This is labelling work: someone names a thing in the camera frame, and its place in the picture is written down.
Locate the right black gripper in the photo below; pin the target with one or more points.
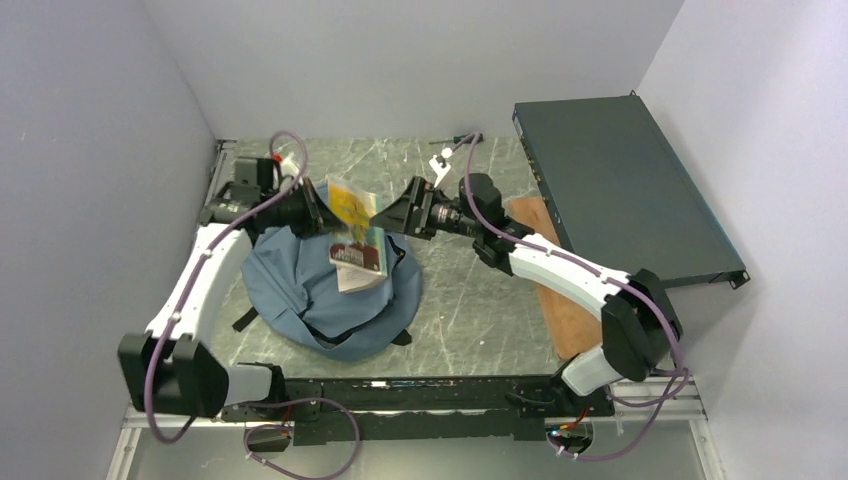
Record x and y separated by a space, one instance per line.
401 216

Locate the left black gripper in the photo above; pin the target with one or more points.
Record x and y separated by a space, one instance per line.
317 213

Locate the blue grey backpack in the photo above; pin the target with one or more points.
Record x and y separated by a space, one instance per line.
292 286

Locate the yellow small book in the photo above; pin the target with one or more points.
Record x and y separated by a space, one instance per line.
354 206

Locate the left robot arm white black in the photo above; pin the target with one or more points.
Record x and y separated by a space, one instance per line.
168 368

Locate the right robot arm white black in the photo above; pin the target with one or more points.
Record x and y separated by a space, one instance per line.
638 325

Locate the brown wooden board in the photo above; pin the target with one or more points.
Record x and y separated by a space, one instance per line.
572 329

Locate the dark rack server box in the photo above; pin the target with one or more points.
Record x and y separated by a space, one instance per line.
618 194

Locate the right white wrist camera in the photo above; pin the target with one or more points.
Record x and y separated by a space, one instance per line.
440 165

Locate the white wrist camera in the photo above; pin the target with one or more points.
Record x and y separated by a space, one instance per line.
440 165
288 171

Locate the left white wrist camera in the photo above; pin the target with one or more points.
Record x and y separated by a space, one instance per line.
288 171

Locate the green handled screwdriver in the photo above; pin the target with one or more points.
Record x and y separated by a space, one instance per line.
455 140

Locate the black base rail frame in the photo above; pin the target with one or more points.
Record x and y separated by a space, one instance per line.
521 407

